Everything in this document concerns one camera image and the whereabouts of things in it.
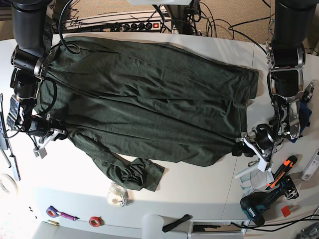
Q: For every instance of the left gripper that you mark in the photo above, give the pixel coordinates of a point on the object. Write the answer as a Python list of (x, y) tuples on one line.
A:
[(260, 142)]

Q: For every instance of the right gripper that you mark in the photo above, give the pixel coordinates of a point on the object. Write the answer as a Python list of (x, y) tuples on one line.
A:
[(47, 130)]

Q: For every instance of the dark green t-shirt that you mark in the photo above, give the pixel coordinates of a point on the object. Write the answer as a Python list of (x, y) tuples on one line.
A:
[(128, 105)]

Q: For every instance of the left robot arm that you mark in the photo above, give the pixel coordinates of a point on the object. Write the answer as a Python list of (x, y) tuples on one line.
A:
[(286, 57)]

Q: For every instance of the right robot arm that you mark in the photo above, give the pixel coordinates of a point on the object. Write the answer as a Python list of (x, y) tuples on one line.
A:
[(32, 30)]

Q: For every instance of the silver carabiner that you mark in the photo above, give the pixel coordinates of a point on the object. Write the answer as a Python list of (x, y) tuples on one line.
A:
[(252, 163)]

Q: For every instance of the white paper booklet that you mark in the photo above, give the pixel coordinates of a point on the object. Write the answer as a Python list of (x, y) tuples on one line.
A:
[(252, 179)]

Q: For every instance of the orange black utility knife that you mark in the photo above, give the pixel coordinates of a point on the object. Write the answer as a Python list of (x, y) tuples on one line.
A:
[(282, 171)]

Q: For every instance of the grey remote panel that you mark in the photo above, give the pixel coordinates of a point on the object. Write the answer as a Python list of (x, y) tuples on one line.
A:
[(3, 141)]

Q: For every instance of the grey usb hub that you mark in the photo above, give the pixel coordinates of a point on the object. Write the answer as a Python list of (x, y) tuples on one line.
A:
[(15, 169)]

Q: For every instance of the white masking tape roll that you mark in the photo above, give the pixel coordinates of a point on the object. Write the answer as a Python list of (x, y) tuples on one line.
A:
[(8, 185)]

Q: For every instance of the red square sticker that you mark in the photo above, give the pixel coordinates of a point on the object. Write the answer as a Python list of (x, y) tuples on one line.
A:
[(286, 211)]

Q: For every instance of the blue box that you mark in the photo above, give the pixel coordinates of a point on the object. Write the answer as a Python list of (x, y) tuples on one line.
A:
[(304, 117)]

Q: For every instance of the purple tape roll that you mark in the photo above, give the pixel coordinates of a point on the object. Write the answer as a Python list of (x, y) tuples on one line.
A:
[(52, 212)]

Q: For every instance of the purple pen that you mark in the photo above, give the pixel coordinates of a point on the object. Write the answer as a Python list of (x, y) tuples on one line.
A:
[(67, 216)]

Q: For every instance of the metal clip pulley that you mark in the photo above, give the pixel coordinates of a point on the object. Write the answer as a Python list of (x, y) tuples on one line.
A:
[(308, 92)]

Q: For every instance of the red tape roll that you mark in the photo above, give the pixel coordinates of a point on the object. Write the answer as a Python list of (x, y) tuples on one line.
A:
[(95, 221)]

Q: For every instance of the white plastic tube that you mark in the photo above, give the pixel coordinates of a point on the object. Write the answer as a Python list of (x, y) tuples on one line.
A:
[(152, 226)]

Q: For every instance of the black power strip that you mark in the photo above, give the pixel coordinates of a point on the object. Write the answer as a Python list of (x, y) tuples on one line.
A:
[(136, 27)]

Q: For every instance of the teal cordless drill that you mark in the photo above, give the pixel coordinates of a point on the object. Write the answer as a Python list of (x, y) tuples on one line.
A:
[(255, 204)]

